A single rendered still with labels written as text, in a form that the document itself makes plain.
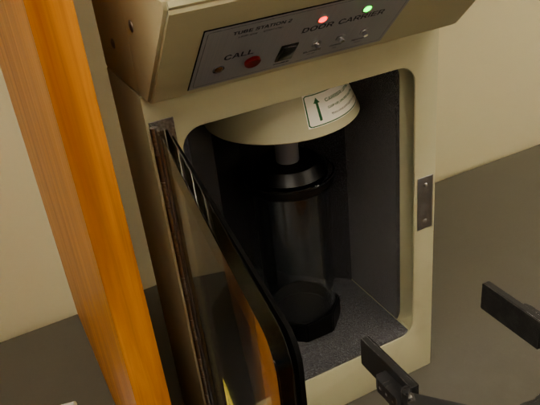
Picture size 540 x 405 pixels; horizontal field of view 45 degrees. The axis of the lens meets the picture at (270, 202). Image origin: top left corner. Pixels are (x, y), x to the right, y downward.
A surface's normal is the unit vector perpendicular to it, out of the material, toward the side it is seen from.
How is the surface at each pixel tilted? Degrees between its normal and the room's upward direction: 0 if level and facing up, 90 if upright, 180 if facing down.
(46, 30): 90
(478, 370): 0
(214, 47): 135
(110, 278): 90
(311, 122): 67
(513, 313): 90
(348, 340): 0
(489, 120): 90
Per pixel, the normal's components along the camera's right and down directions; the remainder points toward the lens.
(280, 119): -0.01, 0.11
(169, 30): 0.39, 0.89
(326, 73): 0.45, 0.40
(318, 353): -0.10, -0.87
